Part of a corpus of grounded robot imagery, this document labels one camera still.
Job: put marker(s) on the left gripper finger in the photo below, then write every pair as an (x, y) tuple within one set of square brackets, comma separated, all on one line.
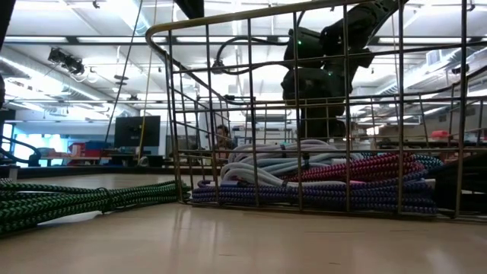
[(194, 7)]

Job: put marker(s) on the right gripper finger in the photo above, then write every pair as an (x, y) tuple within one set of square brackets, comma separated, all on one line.
[(321, 127)]

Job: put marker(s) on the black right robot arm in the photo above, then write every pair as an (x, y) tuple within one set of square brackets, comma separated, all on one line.
[(361, 23)]

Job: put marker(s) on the person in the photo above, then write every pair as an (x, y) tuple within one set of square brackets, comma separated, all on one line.
[(223, 137)]

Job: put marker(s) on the black rig crossbar with lights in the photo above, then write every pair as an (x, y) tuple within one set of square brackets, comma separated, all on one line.
[(72, 39)]

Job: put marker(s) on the black computer monitor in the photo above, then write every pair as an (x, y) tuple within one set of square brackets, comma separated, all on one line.
[(137, 131)]

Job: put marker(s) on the black ceiling fixture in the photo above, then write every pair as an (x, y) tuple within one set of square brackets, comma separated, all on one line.
[(66, 61)]

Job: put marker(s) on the red storage bin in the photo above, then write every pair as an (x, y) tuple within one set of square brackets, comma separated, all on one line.
[(78, 149)]

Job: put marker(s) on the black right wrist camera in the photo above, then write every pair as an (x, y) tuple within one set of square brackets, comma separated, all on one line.
[(304, 53)]

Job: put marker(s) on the black round ceiling camera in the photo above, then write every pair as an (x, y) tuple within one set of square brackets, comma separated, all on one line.
[(218, 67)]

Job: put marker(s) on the black aluminium table frame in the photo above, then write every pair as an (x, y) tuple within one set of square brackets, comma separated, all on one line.
[(95, 172)]

